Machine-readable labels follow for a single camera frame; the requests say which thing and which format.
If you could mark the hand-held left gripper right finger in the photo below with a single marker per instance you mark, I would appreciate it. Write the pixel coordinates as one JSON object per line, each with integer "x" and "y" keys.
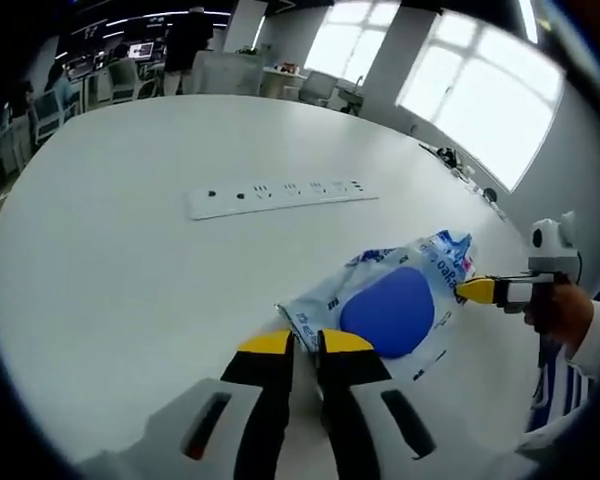
{"x": 345, "y": 400}

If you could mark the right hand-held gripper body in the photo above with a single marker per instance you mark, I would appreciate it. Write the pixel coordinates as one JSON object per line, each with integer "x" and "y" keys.
{"x": 545, "y": 260}

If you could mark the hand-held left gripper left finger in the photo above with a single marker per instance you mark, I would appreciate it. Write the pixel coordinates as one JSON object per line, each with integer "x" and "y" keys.
{"x": 265, "y": 400}

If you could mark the blue white plastic bag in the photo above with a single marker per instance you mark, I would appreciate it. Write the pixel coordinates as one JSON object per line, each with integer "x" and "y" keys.
{"x": 320, "y": 305}

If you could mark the small dark desk clutter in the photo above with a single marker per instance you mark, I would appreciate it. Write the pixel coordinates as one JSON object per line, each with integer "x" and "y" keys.
{"x": 450, "y": 157}

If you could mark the person's right hand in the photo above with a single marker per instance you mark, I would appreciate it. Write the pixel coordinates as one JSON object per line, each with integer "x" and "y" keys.
{"x": 560, "y": 310}

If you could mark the wide window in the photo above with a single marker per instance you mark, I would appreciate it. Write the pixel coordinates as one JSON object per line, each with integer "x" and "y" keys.
{"x": 480, "y": 95}

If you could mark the white power strip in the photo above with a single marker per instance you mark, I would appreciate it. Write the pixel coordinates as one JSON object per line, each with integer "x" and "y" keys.
{"x": 280, "y": 200}

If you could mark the white office chair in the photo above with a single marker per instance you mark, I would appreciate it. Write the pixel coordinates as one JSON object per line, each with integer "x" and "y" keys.
{"x": 47, "y": 117}
{"x": 125, "y": 82}
{"x": 317, "y": 87}

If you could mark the narrow window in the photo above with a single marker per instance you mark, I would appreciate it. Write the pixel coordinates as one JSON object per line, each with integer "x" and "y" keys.
{"x": 352, "y": 40}

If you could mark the white cabinet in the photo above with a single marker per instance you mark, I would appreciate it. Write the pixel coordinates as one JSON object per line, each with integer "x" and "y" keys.
{"x": 230, "y": 72}

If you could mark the green plant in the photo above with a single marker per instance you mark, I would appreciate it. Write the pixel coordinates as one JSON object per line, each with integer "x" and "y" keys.
{"x": 247, "y": 50}

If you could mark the computer monitor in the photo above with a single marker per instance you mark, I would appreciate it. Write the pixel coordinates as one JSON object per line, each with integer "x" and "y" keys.
{"x": 142, "y": 51}

